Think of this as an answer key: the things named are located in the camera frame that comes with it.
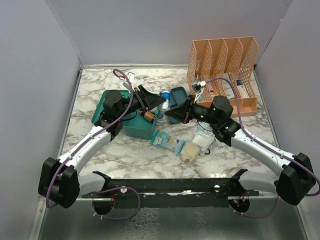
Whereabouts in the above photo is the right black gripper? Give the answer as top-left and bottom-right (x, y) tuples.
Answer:
(165, 94), (220, 127)

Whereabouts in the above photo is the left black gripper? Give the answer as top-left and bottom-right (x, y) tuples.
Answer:
(117, 84), (167, 120)

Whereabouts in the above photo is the white bottle blue cap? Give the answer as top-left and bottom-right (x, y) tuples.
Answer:
(160, 90), (171, 112)

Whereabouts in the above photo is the brown bottle orange cap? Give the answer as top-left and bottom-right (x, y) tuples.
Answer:
(140, 111), (155, 123)

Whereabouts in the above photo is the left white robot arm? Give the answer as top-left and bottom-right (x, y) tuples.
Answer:
(38, 85), (166, 209)

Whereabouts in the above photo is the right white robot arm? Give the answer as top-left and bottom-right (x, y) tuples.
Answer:
(165, 95), (316, 206)

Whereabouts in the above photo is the teal medicine kit box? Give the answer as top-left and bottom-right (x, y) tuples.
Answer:
(91, 90), (159, 140)

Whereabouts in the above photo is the white red medicine box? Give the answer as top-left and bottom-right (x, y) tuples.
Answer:
(236, 79), (250, 99)

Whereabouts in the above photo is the dark blue divided tray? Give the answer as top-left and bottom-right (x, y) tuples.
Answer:
(161, 86), (188, 112)

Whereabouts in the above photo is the blue face mask packet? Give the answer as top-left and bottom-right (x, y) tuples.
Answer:
(196, 124), (214, 136)

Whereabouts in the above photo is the blue cotton swab packet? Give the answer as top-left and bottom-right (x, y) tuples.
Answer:
(149, 130), (186, 156)

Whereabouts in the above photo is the white gauze packet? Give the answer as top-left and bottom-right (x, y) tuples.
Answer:
(191, 130), (216, 156)

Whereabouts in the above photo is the cream cotton ball bag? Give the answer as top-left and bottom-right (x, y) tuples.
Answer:
(180, 142), (200, 163)

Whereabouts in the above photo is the peach file organizer rack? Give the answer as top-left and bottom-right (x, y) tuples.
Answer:
(186, 36), (259, 117)

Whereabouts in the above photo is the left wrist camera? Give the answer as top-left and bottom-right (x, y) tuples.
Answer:
(123, 71), (136, 88)

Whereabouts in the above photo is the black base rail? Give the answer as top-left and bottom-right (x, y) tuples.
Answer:
(82, 178), (259, 209)

